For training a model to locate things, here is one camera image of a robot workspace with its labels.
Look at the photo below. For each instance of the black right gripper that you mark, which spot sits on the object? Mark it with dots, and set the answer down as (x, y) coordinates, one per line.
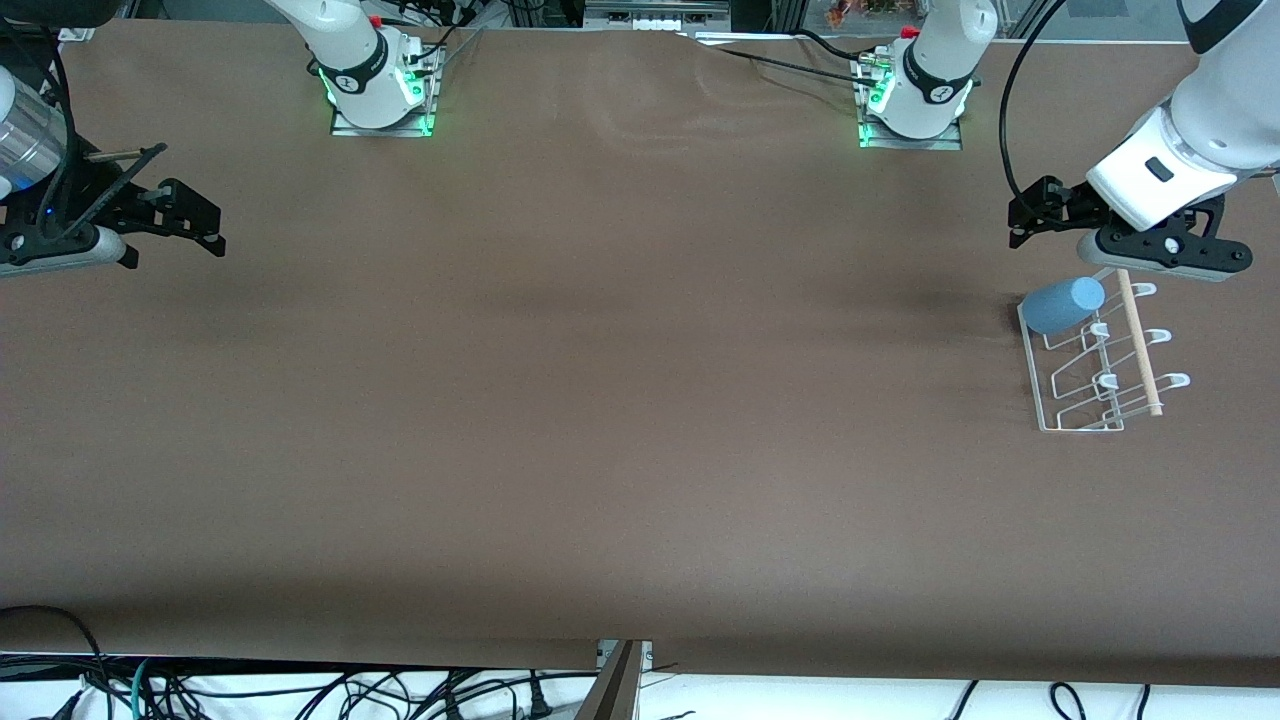
(128, 203)

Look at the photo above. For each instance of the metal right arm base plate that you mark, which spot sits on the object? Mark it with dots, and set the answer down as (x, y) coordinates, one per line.
(345, 131)

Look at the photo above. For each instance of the light blue plastic cup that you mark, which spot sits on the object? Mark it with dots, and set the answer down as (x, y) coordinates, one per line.
(1060, 305)

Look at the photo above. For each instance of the grey box with white sockets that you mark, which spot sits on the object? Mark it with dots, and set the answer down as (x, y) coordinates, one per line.
(655, 12)

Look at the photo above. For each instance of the orange clutter item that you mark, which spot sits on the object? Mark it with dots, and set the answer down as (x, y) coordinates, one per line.
(860, 10)

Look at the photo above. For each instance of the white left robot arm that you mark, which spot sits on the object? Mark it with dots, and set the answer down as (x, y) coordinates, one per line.
(1220, 110)

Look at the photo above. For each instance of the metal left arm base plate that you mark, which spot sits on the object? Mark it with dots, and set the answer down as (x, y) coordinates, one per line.
(880, 143)

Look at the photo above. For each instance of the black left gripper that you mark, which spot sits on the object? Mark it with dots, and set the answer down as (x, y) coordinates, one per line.
(1067, 203)

